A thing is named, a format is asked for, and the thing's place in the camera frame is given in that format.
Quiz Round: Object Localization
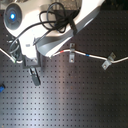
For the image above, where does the grey gripper block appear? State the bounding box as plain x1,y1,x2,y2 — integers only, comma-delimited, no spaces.
22,55,40,84

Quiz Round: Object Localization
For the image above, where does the white cable with coloured marks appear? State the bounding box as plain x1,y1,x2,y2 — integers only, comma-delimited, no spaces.
49,49,128,64

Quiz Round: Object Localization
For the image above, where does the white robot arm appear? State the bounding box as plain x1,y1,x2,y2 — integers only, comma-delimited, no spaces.
4,0,105,63

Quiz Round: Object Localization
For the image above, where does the blue object at edge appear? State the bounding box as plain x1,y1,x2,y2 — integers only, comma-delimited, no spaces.
0,85,5,93

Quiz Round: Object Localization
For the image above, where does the metal cable clip left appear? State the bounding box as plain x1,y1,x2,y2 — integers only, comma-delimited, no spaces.
69,43,75,63

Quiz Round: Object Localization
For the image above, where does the metal cable clip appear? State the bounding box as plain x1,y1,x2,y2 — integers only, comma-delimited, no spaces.
102,52,116,70
69,43,75,63

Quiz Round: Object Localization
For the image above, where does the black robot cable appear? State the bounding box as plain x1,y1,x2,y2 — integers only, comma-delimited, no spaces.
7,2,82,56

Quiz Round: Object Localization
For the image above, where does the metal cable clip right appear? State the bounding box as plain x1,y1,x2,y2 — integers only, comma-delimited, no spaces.
102,52,116,70

